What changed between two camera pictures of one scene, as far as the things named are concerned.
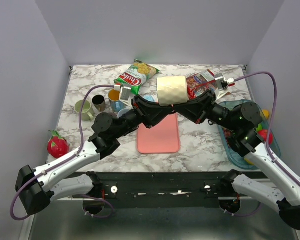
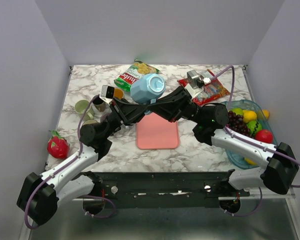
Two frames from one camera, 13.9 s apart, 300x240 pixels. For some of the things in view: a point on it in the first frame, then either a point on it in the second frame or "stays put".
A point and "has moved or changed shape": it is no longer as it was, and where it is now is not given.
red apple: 263,133 stays put
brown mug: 99,102 stays put
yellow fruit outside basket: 266,113 stays put
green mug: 87,114 stays put
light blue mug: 149,98 has moved or changed shape
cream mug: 172,90 → 89,122
